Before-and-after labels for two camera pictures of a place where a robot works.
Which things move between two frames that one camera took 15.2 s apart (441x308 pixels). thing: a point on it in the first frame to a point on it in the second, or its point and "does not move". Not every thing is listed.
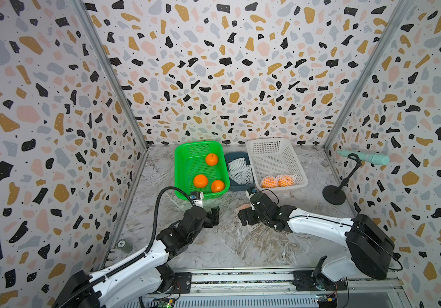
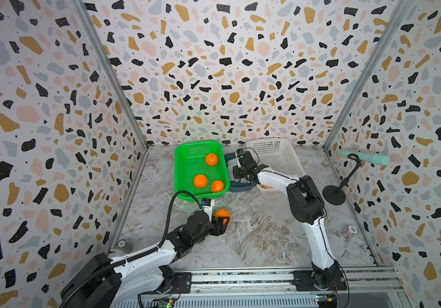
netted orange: [200, 181] does not move
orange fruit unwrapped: [211, 160] does not move
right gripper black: [243, 217] to [236, 172]
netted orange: [217, 186] does not move
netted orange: [243, 206] to [223, 212]
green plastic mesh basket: [200, 166] does not move
